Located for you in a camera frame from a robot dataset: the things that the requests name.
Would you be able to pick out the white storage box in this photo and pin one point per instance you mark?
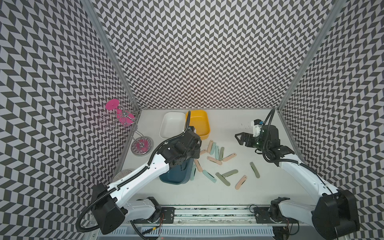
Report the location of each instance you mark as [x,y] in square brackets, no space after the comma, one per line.
[172,125]

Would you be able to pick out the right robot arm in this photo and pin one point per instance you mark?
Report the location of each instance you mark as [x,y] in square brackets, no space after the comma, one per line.
[285,158]

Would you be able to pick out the dark teal storage box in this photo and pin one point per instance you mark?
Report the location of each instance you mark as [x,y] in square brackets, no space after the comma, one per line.
[179,174]

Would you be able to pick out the mint fruit knife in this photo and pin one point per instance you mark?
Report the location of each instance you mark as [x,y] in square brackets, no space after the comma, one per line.
[209,176]
[217,152]
[193,172]
[213,148]

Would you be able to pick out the olive fruit knife right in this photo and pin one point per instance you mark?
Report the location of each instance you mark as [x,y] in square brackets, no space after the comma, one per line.
[256,172]

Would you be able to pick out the olive fruit knife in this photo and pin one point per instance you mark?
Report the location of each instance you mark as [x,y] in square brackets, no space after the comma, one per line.
[222,178]
[256,172]
[221,153]

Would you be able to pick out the mint fruit knife lower left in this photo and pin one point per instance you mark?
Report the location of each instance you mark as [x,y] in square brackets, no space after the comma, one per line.
[193,172]

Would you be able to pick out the olive fruit knife angled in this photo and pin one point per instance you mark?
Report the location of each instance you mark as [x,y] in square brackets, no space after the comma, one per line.
[230,173]

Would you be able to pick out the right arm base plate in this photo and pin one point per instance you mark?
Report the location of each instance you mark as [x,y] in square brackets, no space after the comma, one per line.
[263,215]

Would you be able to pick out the olive fruit knife upper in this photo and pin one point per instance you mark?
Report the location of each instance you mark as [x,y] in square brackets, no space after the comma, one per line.
[221,153]

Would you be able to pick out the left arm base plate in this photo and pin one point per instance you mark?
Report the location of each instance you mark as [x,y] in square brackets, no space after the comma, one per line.
[166,216]

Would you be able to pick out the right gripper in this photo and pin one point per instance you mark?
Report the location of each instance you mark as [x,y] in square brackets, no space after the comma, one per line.
[249,136]

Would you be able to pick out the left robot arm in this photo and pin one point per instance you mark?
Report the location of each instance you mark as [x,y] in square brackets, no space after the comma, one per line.
[112,205]

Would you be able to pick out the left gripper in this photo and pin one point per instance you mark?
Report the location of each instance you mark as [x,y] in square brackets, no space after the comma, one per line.
[197,148]

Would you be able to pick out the olive fruit knife lower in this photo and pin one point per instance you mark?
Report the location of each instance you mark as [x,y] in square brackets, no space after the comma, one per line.
[222,178]

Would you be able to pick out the yellow storage box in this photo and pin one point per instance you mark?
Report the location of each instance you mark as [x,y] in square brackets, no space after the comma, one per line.
[200,121]

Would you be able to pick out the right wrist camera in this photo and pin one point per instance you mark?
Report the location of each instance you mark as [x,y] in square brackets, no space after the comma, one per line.
[257,126]

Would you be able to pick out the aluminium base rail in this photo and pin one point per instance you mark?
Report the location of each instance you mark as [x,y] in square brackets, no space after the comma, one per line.
[216,215]

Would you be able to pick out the mint fruit knife middle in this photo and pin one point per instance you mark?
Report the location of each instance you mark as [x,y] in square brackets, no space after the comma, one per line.
[217,152]

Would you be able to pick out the mint fruit knife upper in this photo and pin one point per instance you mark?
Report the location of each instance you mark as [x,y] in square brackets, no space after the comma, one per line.
[213,148]

